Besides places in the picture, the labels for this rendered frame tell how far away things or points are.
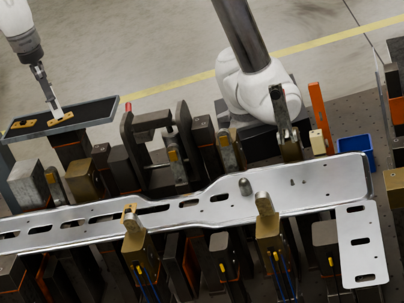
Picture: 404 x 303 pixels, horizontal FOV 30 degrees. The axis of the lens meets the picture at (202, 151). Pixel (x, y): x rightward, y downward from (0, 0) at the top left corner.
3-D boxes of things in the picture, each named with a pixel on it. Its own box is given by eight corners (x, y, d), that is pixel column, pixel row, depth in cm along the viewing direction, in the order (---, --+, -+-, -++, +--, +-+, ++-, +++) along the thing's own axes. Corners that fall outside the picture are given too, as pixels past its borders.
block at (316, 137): (334, 237, 222) (309, 137, 203) (333, 229, 225) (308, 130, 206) (345, 235, 221) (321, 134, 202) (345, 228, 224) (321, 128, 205)
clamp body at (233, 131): (246, 243, 232) (214, 146, 212) (247, 220, 241) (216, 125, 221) (267, 240, 230) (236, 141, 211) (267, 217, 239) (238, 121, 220)
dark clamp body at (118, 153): (146, 258, 240) (105, 163, 219) (152, 234, 249) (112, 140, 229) (168, 255, 238) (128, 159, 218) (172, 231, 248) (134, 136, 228)
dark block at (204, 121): (229, 238, 235) (190, 129, 213) (230, 224, 241) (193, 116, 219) (244, 236, 234) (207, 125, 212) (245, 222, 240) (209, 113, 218)
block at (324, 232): (334, 335, 192) (312, 255, 178) (331, 302, 202) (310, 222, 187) (362, 332, 191) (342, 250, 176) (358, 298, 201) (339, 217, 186)
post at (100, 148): (134, 252, 243) (90, 154, 222) (136, 242, 248) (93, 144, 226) (148, 250, 242) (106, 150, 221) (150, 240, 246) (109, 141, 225)
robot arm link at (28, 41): (6, 41, 212) (15, 59, 215) (36, 28, 213) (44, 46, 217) (3, 31, 220) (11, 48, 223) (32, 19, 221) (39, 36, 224)
